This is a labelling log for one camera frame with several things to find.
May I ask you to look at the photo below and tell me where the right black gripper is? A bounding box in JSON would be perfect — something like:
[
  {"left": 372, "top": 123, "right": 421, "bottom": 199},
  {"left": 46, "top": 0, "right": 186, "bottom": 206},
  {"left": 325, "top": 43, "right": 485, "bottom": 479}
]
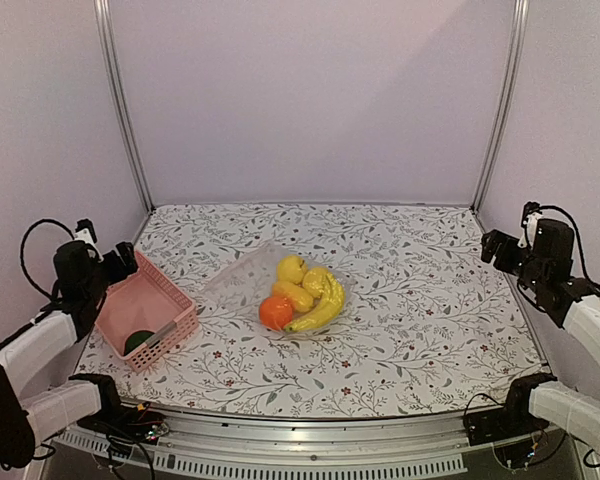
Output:
[{"left": 482, "top": 230, "right": 547, "bottom": 293}]

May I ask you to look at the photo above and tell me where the clear zip top bag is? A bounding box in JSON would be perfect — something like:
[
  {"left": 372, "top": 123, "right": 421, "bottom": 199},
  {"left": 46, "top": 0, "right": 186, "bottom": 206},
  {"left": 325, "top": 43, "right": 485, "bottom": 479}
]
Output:
[{"left": 202, "top": 241, "right": 354, "bottom": 335}]

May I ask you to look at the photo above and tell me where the orange fruit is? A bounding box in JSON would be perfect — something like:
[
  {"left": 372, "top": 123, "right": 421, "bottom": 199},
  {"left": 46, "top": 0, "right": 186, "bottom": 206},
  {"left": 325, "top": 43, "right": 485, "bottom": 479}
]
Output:
[{"left": 258, "top": 296, "right": 294, "bottom": 331}]

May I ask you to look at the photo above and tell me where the yellow lemon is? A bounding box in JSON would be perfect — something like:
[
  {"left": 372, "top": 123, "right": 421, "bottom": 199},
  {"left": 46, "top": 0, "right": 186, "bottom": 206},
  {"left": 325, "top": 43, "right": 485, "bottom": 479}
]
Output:
[{"left": 276, "top": 255, "right": 308, "bottom": 285}]

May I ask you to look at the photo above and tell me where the yellow banana bunch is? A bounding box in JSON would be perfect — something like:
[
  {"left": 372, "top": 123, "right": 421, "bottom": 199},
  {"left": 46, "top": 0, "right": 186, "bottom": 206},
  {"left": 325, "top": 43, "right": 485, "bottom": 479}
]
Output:
[{"left": 283, "top": 271, "right": 346, "bottom": 333}]

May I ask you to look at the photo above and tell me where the yellow mango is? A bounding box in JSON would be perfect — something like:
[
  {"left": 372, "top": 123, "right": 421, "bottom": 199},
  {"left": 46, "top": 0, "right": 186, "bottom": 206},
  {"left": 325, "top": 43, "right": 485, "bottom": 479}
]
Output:
[
  {"left": 302, "top": 266, "right": 331, "bottom": 299},
  {"left": 272, "top": 281, "right": 314, "bottom": 313}
]

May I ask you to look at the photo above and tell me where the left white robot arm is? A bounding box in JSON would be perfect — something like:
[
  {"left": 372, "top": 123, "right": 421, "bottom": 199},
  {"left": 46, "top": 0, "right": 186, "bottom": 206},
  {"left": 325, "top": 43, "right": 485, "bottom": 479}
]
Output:
[{"left": 0, "top": 239, "right": 138, "bottom": 470}]

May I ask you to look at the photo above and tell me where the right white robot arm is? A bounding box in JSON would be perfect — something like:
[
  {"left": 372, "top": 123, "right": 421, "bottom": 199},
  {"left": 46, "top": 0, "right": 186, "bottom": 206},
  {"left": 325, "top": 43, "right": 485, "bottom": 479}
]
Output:
[{"left": 463, "top": 207, "right": 600, "bottom": 468}]

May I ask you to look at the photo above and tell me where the pink plastic basket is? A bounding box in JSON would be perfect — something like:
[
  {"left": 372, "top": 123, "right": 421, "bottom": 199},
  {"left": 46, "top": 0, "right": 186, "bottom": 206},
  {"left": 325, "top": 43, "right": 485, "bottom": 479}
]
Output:
[{"left": 96, "top": 251, "right": 198, "bottom": 372}]

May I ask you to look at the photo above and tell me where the green avocado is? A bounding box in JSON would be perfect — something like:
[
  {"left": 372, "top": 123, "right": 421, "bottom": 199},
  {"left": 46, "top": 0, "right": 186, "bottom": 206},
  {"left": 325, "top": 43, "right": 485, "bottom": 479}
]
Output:
[{"left": 123, "top": 330, "right": 154, "bottom": 356}]

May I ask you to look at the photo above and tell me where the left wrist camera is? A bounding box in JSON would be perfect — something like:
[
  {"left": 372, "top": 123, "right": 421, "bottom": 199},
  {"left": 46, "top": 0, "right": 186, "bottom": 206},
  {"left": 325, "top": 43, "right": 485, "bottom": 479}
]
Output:
[{"left": 75, "top": 219, "right": 102, "bottom": 261}]

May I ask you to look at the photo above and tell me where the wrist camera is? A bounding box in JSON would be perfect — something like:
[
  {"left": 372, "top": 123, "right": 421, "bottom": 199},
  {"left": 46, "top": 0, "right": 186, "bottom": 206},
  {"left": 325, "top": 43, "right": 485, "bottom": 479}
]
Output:
[
  {"left": 518, "top": 201, "right": 543, "bottom": 249},
  {"left": 75, "top": 219, "right": 102, "bottom": 261}
]

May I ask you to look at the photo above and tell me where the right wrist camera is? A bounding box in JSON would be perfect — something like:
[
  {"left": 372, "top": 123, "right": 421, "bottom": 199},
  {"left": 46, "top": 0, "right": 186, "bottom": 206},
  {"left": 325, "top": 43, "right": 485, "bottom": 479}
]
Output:
[{"left": 518, "top": 201, "right": 543, "bottom": 249}]

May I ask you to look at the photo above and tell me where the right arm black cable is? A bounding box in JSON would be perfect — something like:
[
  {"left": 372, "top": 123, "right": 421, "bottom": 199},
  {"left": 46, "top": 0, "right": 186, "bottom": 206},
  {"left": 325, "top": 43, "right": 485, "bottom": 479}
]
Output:
[{"left": 537, "top": 203, "right": 600, "bottom": 311}]

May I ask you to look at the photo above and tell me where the front aluminium rail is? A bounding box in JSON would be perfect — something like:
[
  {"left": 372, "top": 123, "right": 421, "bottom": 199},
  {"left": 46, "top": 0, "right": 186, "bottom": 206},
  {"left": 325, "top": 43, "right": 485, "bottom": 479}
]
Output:
[{"left": 22, "top": 394, "right": 600, "bottom": 480}]

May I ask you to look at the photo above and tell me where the right aluminium frame post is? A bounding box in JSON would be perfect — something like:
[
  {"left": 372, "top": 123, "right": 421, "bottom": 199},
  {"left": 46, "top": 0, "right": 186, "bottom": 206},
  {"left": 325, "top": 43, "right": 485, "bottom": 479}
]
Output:
[{"left": 471, "top": 0, "right": 529, "bottom": 214}]

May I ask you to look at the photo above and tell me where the aluminium frame post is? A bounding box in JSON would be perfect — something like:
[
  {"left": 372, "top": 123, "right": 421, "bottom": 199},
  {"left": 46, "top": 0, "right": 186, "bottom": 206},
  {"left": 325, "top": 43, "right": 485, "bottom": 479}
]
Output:
[
  {"left": 94, "top": 0, "right": 155, "bottom": 214},
  {"left": 471, "top": 0, "right": 529, "bottom": 214}
]

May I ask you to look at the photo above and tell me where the left aluminium frame post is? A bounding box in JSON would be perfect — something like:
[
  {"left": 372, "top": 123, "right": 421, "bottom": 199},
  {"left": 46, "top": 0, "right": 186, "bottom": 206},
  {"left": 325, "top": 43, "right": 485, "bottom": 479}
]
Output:
[{"left": 94, "top": 0, "right": 155, "bottom": 214}]

